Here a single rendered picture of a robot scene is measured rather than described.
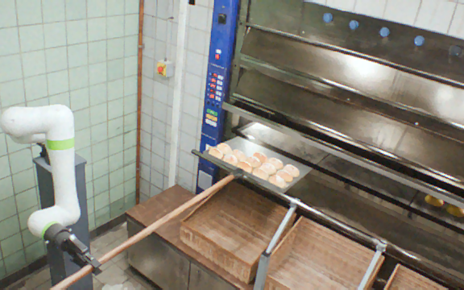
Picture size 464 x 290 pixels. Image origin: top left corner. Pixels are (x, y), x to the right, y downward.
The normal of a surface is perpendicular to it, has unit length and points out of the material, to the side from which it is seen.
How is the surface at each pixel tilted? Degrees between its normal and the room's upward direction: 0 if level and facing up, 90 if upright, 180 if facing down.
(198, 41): 90
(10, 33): 90
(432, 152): 70
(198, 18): 90
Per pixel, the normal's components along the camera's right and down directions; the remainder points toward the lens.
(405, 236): -0.51, 0.00
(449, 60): -0.59, 0.31
